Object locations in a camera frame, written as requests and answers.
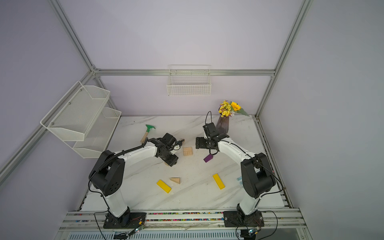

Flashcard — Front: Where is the wooden rectangular block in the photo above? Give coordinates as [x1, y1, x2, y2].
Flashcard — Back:
[183, 151, 193, 156]
[183, 147, 193, 152]

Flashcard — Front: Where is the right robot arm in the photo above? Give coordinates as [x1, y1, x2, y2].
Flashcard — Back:
[196, 123, 281, 216]

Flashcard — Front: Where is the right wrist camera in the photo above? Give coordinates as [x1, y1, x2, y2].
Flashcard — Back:
[203, 123, 219, 138]

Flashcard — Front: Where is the white two-tier mesh shelf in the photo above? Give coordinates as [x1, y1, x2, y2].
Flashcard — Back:
[40, 82, 122, 159]

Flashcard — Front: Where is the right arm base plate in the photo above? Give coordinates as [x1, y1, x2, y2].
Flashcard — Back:
[223, 211, 265, 227]

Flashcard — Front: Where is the green toy hammer wooden handle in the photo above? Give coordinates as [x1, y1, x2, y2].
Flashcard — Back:
[140, 125, 156, 144]

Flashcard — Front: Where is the yellow flower bouquet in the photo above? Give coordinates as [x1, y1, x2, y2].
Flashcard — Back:
[218, 101, 250, 118]

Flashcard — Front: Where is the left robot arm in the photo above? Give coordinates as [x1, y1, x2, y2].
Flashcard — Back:
[88, 133, 185, 222]

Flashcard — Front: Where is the yellow block left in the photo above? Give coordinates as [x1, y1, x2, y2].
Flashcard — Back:
[157, 180, 172, 194]

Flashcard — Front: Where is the yellow block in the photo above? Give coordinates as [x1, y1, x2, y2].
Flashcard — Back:
[213, 174, 226, 190]
[157, 180, 172, 194]

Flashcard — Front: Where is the yellow block right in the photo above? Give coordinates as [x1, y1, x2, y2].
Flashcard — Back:
[213, 174, 226, 190]

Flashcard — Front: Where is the purple triangle block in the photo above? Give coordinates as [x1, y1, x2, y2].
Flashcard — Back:
[204, 154, 214, 163]

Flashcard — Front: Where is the white wire wall basket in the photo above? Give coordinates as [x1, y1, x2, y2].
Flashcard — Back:
[167, 65, 212, 97]

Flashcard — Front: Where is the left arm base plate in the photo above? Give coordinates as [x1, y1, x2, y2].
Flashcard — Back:
[103, 212, 147, 229]

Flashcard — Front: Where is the aluminium front rail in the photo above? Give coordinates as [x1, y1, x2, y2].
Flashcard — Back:
[55, 209, 312, 240]

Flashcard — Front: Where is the dark ribbed vase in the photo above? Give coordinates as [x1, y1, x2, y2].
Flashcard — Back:
[216, 116, 230, 134]

